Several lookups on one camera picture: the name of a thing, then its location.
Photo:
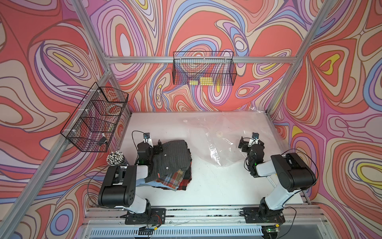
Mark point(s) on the dark striped shirt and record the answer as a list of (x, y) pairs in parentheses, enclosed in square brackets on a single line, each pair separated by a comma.
[(174, 157)]

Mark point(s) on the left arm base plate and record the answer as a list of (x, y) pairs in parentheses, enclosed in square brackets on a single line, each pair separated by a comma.
[(154, 217)]

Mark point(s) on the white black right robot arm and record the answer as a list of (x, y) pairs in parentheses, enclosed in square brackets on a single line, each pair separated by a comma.
[(294, 175)]

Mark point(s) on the black wire basket wall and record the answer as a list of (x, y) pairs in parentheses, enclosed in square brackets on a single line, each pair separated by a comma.
[(191, 65), (92, 125)]

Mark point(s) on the bundle of rods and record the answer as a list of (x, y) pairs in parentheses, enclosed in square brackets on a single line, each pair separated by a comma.
[(116, 158)]

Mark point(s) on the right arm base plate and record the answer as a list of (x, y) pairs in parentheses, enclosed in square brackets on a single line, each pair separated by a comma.
[(257, 215)]

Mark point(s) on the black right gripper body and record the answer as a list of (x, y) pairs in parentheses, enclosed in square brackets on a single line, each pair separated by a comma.
[(249, 158)]

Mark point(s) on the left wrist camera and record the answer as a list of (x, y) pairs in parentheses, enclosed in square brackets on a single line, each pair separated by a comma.
[(146, 137)]

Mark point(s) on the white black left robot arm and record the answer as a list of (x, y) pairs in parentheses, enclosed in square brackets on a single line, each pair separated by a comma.
[(119, 184)]

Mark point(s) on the clear plastic vacuum bag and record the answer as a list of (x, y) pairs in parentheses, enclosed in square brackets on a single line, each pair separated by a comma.
[(214, 137)]

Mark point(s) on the brown multicolour plaid shirt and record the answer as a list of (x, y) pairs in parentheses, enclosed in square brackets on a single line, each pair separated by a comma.
[(171, 182)]

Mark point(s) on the yellow block in basket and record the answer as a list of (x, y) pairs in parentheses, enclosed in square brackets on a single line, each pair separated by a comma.
[(203, 81)]

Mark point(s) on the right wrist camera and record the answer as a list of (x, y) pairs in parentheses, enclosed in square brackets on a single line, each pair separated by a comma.
[(254, 138)]

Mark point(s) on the black wire basket back wall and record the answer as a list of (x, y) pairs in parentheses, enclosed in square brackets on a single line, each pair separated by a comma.
[(191, 65)]

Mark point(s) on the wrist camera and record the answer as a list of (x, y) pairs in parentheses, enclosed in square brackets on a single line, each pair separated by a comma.
[(254, 138), (146, 137)]

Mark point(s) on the black wire basket left wall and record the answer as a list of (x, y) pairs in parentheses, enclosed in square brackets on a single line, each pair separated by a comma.
[(92, 125)]

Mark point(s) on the light blue shirt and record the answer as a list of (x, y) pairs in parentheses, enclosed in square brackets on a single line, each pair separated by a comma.
[(151, 184)]

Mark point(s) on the red black plaid shirt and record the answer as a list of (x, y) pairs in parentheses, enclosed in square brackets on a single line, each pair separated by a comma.
[(186, 180)]

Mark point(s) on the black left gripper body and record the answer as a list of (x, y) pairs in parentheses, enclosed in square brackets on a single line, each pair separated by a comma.
[(150, 153)]

